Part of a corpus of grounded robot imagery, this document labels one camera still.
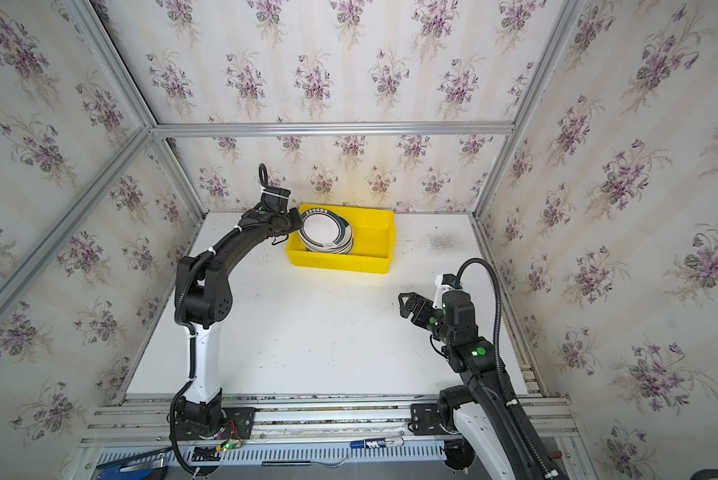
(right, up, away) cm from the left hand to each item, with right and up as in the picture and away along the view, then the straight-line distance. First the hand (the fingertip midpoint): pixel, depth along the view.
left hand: (299, 217), depth 101 cm
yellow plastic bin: (+26, -7, +11) cm, 29 cm away
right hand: (+33, -24, -24) cm, 48 cm away
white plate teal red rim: (+8, -5, +6) cm, 11 cm away
